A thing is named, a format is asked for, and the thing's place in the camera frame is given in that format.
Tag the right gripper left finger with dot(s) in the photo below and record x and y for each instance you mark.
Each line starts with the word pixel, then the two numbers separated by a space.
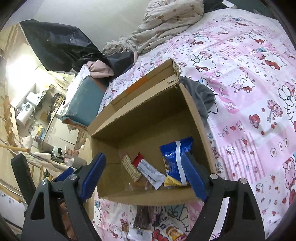
pixel 43 219

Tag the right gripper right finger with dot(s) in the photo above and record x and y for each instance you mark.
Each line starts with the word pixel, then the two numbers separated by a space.
pixel 243 219

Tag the blue white snack bag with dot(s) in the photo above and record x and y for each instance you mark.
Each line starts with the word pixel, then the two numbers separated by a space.
pixel 172 152

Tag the plaid wafer snack bar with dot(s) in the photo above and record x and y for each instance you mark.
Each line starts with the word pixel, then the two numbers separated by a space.
pixel 132 170

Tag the small biscuit packet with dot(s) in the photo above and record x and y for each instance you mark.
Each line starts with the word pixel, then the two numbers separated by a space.
pixel 168 230

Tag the dark seaweed snack packet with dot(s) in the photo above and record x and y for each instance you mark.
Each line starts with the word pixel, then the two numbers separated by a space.
pixel 142 220

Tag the red white snack stick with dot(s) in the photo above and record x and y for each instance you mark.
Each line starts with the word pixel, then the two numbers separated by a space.
pixel 154 177

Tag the teal mattress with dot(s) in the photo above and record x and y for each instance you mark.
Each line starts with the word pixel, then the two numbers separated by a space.
pixel 84 106

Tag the grey cloth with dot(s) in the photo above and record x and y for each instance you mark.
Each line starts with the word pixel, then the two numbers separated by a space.
pixel 203 97

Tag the brown cardboard box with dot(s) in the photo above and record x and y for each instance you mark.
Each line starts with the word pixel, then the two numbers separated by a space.
pixel 155 110

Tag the pink cartoon bed sheet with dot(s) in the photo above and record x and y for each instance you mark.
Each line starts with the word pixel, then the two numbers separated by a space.
pixel 248 61

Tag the black plastic bag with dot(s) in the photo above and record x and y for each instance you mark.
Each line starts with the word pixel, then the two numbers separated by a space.
pixel 63 48

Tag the cream patterned blanket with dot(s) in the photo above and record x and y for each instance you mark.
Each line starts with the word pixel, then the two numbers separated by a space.
pixel 162 21

